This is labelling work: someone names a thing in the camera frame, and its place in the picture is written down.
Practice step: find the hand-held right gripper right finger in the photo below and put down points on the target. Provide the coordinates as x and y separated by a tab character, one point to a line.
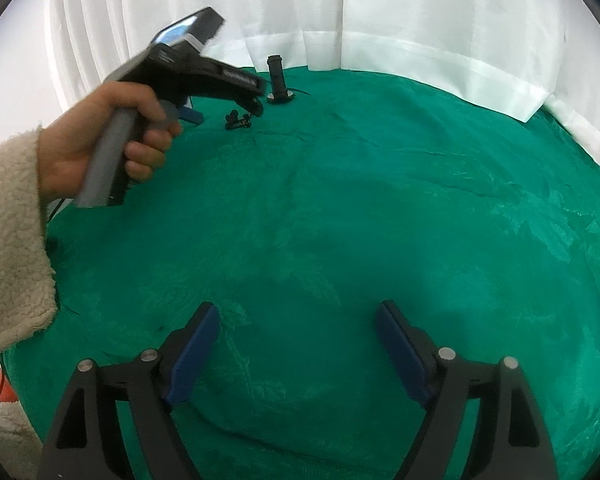
402	355

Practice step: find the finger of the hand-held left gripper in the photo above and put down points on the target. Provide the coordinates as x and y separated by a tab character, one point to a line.
190	115
254	105

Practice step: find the cream fleece garment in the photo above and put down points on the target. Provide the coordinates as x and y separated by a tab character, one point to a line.
12	430

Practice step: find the green cloth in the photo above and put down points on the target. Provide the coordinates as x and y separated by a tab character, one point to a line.
380	210

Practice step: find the person's left hand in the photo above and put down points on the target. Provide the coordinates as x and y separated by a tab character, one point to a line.
70	150

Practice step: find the orange cloth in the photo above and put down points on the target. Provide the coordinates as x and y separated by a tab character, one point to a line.
6	385

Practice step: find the white curtain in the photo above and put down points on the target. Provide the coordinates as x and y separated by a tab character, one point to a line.
380	10

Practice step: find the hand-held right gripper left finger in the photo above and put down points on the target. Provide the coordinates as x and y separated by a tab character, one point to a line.
195	355

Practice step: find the person's left forearm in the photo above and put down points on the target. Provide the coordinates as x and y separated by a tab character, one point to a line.
10	240

